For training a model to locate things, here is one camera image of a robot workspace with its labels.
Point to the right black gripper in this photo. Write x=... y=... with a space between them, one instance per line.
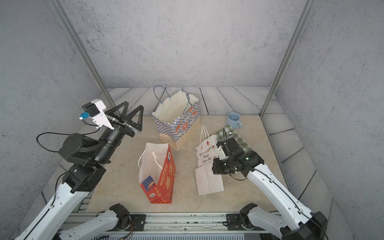
x=216 y=167

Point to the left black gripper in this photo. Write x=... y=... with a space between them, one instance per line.
x=126 y=129

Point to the white happy every day bag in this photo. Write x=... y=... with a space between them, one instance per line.
x=206 y=151

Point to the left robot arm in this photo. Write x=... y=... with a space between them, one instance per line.
x=88 y=158

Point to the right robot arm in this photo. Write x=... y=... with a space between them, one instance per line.
x=294 y=222

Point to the blue checkered paper bag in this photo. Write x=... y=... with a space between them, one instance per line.
x=177 y=117

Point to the red and white paper bag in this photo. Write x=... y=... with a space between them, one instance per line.
x=157 y=172

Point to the green checkered cloth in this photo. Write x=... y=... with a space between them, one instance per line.
x=229 y=132

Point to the light blue mug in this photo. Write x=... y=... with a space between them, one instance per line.
x=233 y=120

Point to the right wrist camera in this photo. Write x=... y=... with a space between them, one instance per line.
x=229 y=148

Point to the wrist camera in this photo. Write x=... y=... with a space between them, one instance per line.
x=95 y=111
x=229 y=148

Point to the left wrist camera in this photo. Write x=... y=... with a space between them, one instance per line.
x=95 y=111

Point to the left metal frame post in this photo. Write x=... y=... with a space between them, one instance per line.
x=69 y=28

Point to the metal frame post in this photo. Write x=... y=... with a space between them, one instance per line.
x=69 y=28
x=308 y=7

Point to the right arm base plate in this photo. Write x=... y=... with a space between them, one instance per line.
x=233 y=222

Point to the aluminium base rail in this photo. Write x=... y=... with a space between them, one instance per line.
x=186 y=225

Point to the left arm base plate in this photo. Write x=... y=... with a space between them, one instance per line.
x=136 y=222

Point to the right metal frame post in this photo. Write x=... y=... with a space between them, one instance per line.
x=308 y=7

